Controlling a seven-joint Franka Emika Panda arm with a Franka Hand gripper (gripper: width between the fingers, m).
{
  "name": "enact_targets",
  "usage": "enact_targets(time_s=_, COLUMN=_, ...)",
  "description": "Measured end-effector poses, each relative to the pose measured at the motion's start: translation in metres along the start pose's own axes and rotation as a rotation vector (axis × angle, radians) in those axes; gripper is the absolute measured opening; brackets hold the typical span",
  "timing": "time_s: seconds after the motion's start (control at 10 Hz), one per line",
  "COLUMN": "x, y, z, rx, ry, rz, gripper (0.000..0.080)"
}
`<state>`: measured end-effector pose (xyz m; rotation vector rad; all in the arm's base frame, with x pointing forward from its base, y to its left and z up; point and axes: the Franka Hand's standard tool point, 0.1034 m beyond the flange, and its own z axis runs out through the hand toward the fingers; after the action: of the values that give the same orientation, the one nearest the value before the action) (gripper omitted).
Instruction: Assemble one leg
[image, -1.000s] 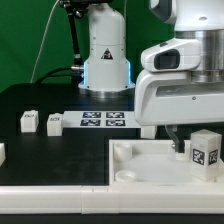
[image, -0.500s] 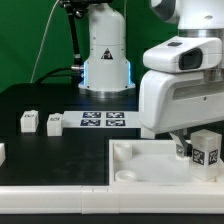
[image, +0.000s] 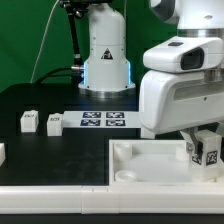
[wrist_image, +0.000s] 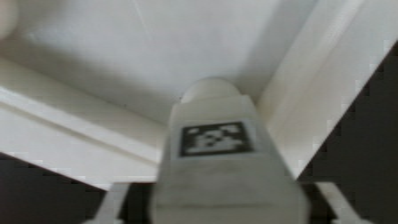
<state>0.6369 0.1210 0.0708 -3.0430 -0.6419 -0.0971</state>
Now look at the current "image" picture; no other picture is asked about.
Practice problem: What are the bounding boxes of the black camera stand pole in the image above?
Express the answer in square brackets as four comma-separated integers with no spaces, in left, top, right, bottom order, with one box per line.
[59,0,88,65]

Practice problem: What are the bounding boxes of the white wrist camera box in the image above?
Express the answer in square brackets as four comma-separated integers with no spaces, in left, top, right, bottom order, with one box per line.
[143,36,224,73]

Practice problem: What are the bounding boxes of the white front fence bar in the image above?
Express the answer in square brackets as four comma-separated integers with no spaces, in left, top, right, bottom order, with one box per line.
[0,184,224,214]

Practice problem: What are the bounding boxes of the black cables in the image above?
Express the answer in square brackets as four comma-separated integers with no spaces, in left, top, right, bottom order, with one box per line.
[35,64,86,84]

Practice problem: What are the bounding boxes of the white plate with tags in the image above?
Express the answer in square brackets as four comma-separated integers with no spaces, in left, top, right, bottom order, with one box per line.
[63,111,141,128]

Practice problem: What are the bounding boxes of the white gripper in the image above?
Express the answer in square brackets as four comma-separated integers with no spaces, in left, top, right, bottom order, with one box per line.
[139,71,224,156]

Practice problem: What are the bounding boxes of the white left fence piece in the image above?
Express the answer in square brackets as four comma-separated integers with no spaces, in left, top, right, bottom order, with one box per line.
[0,143,6,166]

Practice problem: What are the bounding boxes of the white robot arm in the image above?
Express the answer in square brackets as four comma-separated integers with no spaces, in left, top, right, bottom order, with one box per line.
[79,0,224,154]

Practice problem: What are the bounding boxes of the white cable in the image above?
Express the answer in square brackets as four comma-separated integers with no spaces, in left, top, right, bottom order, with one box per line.
[30,0,60,84]

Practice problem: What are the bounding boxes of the white square table top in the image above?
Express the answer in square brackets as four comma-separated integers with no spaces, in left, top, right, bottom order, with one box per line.
[109,140,224,185]

